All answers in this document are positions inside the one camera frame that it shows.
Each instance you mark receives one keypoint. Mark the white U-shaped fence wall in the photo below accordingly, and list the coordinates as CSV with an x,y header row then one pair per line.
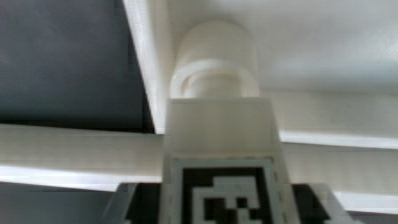
x,y
91,159

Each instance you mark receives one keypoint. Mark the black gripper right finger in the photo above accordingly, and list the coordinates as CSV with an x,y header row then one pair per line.
x,y
320,208

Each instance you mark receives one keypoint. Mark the white square tabletop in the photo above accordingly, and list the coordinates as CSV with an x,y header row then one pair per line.
x,y
327,62

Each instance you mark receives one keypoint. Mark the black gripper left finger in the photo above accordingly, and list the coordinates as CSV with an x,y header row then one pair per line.
x,y
132,207

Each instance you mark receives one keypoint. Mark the white table leg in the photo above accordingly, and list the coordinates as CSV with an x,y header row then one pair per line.
x,y
226,186

